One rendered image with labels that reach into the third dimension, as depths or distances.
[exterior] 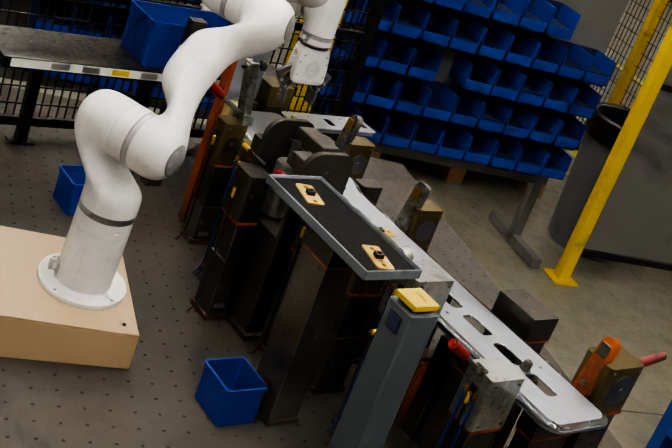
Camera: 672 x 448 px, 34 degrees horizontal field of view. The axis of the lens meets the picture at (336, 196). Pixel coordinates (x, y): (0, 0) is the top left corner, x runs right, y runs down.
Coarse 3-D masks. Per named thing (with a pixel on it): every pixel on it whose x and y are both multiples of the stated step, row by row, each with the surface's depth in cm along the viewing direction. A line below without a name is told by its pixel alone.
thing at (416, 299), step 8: (408, 288) 198; (416, 288) 199; (400, 296) 195; (408, 296) 195; (416, 296) 196; (424, 296) 197; (408, 304) 193; (416, 304) 193; (424, 304) 194; (432, 304) 195
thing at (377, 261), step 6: (366, 246) 207; (372, 246) 208; (366, 252) 205; (372, 252) 205; (378, 252) 205; (372, 258) 203; (378, 258) 204; (384, 258) 205; (378, 264) 202; (384, 264) 203; (390, 264) 203
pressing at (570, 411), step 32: (256, 128) 291; (352, 192) 273; (384, 224) 262; (416, 256) 251; (448, 320) 228; (480, 320) 233; (480, 352) 220; (512, 352) 225; (544, 416) 205; (576, 416) 209
